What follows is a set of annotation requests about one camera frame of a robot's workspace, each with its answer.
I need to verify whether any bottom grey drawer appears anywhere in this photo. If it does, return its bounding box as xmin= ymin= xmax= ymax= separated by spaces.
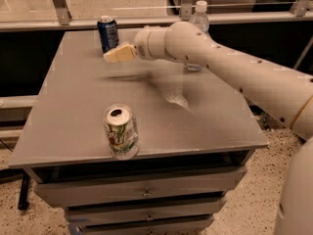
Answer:
xmin=69 ymin=215 xmax=213 ymax=235

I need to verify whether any middle grey drawer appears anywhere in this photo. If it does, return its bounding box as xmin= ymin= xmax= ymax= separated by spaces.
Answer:
xmin=66 ymin=198 xmax=226 ymax=227

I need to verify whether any blue pepsi can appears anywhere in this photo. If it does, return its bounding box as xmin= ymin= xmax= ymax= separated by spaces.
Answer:
xmin=97 ymin=16 xmax=119 ymax=53

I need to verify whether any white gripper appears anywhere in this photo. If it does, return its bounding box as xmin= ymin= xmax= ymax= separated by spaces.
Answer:
xmin=104 ymin=26 xmax=169 ymax=63

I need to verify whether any clear plastic tea bottle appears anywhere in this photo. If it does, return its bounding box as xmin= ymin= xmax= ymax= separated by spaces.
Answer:
xmin=184 ymin=0 xmax=209 ymax=71

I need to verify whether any top grey drawer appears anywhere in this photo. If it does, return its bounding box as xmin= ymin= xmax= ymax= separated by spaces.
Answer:
xmin=35 ymin=165 xmax=246 ymax=207

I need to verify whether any metal railing frame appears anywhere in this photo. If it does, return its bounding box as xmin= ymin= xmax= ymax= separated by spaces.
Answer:
xmin=0 ymin=0 xmax=313 ymax=32

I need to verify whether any white green 7up can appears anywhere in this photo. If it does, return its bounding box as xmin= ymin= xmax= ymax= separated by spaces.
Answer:
xmin=103 ymin=104 xmax=139 ymax=160

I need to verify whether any grey drawer cabinet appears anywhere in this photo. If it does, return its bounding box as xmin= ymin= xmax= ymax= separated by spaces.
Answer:
xmin=7 ymin=26 xmax=269 ymax=235

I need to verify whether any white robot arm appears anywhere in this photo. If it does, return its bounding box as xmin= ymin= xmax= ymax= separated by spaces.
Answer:
xmin=104 ymin=22 xmax=313 ymax=235

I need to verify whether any grey drawer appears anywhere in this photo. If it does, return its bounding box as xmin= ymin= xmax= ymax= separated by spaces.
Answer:
xmin=35 ymin=165 xmax=246 ymax=207
xmin=66 ymin=198 xmax=226 ymax=227
xmin=69 ymin=215 xmax=213 ymax=235

